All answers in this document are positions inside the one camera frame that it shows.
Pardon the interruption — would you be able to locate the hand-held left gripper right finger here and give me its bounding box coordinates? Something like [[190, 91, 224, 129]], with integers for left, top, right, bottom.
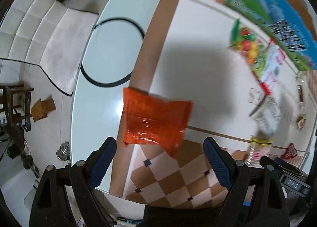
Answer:
[[203, 136, 290, 227]]

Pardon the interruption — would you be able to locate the orange snack packet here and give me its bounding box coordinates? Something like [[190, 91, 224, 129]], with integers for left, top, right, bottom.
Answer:
[[122, 87, 194, 157]]

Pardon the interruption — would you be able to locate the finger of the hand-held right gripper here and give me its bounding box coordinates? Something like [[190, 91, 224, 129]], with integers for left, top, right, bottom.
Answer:
[[274, 157, 308, 178]]

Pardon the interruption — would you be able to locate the yellow label clear packet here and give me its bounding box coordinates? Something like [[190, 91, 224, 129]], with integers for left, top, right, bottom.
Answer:
[[245, 135, 273, 166]]

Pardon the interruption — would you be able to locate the white cushioned sofa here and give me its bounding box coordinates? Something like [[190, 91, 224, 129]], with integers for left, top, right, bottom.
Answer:
[[0, 0, 100, 97]]

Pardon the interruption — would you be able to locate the clear printed packet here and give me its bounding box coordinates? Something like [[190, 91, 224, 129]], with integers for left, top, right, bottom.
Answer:
[[249, 95, 284, 136]]

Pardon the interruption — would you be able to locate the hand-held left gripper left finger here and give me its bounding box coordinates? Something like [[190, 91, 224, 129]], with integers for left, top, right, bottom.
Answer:
[[29, 137, 117, 227]]

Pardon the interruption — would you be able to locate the flat cardboard piece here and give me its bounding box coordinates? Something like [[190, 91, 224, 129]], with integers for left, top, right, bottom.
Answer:
[[30, 98, 57, 122]]

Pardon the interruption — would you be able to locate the dark wooden stool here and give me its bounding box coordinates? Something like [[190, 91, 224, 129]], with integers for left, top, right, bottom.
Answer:
[[0, 83, 34, 125]]

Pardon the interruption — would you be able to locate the colourful candy packet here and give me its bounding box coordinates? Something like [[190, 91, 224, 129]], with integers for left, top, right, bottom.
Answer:
[[229, 18, 269, 70]]

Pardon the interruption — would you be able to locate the red and white packet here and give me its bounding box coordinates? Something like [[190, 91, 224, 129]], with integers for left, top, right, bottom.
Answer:
[[251, 40, 286, 97]]

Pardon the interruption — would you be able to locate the small red packet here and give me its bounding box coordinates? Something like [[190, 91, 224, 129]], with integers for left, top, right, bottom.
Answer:
[[280, 143, 298, 160]]

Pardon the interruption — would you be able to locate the cardboard box with blue print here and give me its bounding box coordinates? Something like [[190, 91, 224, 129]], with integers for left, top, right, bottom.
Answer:
[[223, 0, 317, 71]]

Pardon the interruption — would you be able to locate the metal dumbbell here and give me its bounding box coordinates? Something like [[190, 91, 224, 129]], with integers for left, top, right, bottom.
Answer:
[[56, 141, 71, 162]]

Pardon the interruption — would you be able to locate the small pale packet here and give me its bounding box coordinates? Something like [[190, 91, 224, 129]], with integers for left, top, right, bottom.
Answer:
[[297, 114, 308, 129]]

